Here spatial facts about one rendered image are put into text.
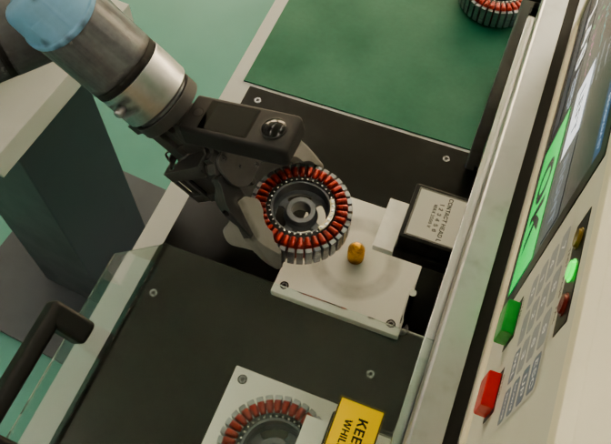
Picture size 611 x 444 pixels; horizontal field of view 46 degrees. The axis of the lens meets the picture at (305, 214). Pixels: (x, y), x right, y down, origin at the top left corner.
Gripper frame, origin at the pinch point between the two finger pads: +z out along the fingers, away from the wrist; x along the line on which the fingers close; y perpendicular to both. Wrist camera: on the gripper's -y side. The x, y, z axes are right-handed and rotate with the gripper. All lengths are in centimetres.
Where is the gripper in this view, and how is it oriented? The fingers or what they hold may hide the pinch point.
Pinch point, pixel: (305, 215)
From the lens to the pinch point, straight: 78.5
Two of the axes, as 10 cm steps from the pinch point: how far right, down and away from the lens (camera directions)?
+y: -7.0, 0.9, 7.1
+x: -3.5, 8.2, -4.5
